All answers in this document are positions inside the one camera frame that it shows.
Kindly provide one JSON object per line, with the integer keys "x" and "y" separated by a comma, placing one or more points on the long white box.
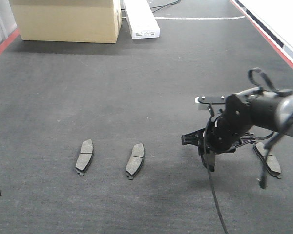
{"x": 141, "y": 20}

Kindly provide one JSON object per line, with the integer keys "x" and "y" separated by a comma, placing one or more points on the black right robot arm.
{"x": 269, "y": 110}

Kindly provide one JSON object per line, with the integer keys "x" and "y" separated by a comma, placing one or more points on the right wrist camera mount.
{"x": 204, "y": 102}

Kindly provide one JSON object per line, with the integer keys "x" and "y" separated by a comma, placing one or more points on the grey brake pad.
{"x": 208, "y": 160}
{"x": 85, "y": 157}
{"x": 135, "y": 161}
{"x": 271, "y": 163}

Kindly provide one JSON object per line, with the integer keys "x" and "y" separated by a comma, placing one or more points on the cardboard box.
{"x": 91, "y": 21}

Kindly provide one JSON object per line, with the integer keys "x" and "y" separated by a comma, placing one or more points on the white cable strip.
{"x": 200, "y": 18}

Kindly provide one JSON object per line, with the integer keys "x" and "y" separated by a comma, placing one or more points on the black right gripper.
{"x": 229, "y": 128}

